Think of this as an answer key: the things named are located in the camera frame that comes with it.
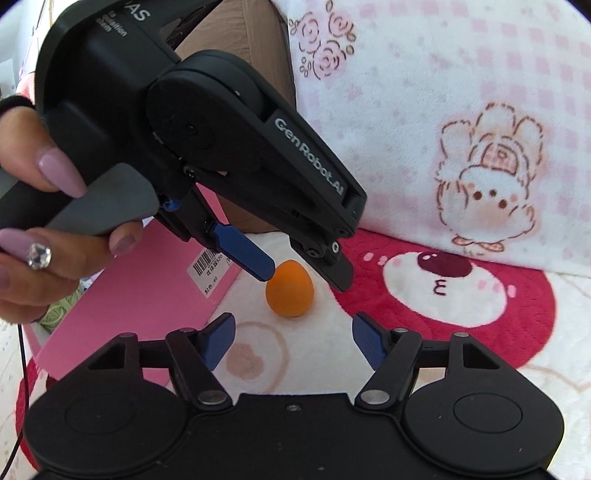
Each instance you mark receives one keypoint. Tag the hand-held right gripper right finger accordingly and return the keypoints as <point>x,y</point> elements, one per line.
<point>369,344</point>

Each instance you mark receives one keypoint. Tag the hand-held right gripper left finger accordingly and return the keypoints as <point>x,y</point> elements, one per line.
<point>219,341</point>

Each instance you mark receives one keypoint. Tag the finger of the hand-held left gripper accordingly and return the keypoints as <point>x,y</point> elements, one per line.
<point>339,274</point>
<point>249,256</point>

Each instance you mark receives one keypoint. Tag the orange makeup sponge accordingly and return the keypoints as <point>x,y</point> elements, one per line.
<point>291,295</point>

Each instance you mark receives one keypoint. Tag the pink cardboard box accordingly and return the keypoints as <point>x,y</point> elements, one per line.
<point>138,300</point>

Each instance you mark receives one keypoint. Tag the green yarn ball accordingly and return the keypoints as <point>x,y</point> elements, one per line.
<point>60,309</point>

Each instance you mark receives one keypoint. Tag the person's left hand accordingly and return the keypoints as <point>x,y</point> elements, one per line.
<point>27,147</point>

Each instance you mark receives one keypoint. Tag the brown embroidered pillow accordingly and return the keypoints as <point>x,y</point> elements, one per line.
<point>263,50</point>

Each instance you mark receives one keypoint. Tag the pink checked pillow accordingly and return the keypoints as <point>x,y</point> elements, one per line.
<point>415,92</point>

